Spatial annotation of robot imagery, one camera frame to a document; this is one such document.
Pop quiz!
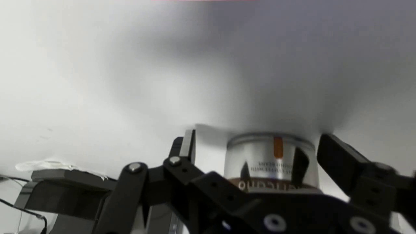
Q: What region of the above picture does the silver americano coffee tin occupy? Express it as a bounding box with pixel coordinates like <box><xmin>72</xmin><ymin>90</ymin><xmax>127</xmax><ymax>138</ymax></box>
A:
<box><xmin>225</xmin><ymin>131</ymin><xmax>322</xmax><ymax>194</ymax></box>

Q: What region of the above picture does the black coffee machine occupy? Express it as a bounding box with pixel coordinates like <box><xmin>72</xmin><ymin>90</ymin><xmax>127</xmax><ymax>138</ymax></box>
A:
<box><xmin>14</xmin><ymin>168</ymin><xmax>144</xmax><ymax>234</ymax></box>

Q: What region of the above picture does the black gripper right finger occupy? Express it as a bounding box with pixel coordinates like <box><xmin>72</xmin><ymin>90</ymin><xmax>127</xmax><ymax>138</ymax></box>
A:
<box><xmin>317</xmin><ymin>133</ymin><xmax>416</xmax><ymax>226</ymax></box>

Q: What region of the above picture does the clear tray under coffee machine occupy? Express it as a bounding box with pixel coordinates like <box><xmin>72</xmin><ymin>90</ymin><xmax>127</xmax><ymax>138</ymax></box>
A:
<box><xmin>14</xmin><ymin>157</ymin><xmax>105</xmax><ymax>179</ymax></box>

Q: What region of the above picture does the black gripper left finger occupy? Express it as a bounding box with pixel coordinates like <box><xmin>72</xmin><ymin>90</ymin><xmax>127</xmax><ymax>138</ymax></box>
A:
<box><xmin>92</xmin><ymin>129</ymin><xmax>244</xmax><ymax>234</ymax></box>

